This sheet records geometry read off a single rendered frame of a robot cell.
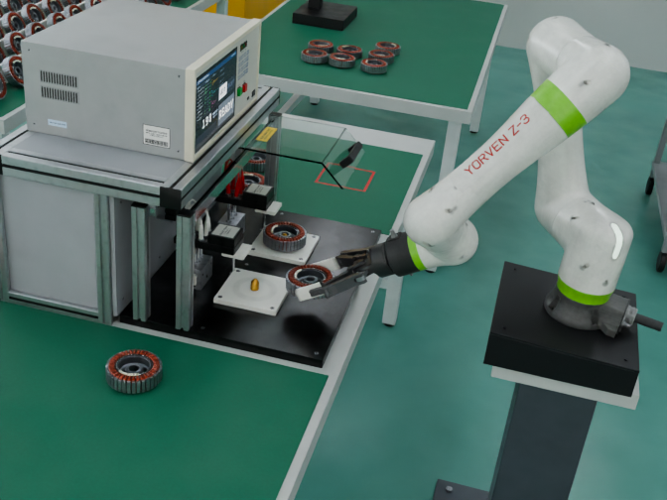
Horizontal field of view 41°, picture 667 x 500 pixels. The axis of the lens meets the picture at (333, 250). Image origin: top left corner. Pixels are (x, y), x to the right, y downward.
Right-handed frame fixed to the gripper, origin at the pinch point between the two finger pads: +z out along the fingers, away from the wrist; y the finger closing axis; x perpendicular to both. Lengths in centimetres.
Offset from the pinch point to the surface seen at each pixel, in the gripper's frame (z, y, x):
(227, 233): 13.8, 0.3, -17.1
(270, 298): 10.8, 1.7, 0.7
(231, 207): 23.6, -24.4, -15.4
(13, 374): 48, 44, -17
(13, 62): 118, -101, -68
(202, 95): 2.5, 2.5, -48.5
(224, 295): 19.6, 4.5, -4.5
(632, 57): -60, -533, 123
